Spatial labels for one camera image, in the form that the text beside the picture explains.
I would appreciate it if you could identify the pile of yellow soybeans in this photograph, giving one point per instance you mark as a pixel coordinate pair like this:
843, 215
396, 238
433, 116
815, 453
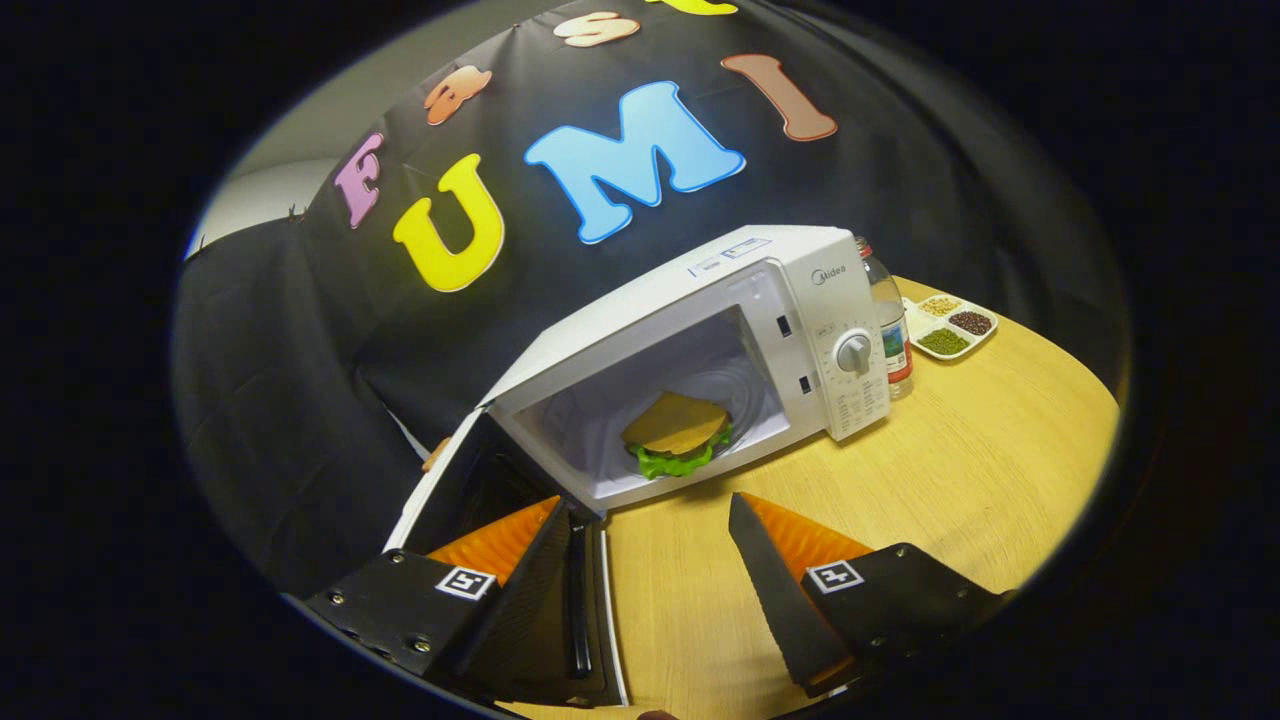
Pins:
940, 306

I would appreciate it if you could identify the white divided tray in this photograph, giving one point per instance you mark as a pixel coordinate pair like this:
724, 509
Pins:
915, 325

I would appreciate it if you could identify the clear plastic water bottle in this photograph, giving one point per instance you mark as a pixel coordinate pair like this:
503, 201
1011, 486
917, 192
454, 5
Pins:
893, 340

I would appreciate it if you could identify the pile of green beans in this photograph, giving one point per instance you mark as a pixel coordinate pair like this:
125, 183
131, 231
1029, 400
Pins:
944, 342

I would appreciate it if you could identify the white microwave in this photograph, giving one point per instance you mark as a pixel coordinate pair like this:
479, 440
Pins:
800, 290

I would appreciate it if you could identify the toy sandwich with green lettuce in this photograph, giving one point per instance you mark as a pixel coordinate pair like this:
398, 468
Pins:
675, 425

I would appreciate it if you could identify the brown toast slice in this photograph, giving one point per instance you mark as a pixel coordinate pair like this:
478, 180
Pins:
437, 453

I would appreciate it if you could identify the black backdrop cloth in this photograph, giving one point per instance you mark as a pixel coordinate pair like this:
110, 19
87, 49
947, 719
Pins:
300, 350

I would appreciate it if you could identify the pile of dark red beans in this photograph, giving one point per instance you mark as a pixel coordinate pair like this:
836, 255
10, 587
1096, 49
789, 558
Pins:
970, 322

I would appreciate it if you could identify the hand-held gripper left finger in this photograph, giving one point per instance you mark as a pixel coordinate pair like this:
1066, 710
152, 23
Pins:
515, 610

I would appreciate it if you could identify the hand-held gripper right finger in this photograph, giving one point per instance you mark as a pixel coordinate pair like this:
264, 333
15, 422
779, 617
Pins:
785, 610

